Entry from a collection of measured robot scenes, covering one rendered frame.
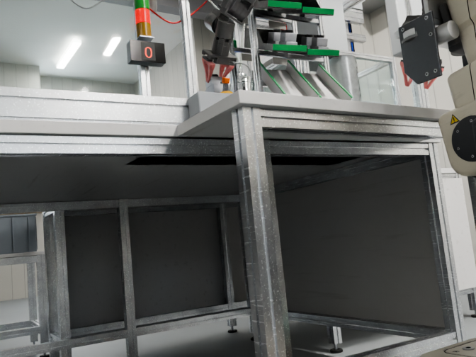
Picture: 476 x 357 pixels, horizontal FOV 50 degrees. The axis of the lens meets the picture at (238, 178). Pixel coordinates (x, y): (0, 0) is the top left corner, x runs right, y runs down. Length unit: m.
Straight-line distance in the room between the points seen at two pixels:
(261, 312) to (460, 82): 0.69
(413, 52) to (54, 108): 0.89
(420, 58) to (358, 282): 1.20
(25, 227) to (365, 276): 2.03
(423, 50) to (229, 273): 2.25
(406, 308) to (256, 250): 1.16
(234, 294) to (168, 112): 2.10
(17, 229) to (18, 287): 6.16
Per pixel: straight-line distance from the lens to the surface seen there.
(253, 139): 1.08
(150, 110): 1.39
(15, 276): 9.43
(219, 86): 1.68
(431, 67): 1.31
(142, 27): 1.79
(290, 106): 1.13
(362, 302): 2.28
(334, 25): 3.08
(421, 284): 2.04
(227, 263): 3.27
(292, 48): 1.83
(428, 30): 1.34
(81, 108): 1.34
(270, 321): 1.06
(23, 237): 3.30
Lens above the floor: 0.54
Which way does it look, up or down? 7 degrees up
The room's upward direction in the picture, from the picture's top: 6 degrees counter-clockwise
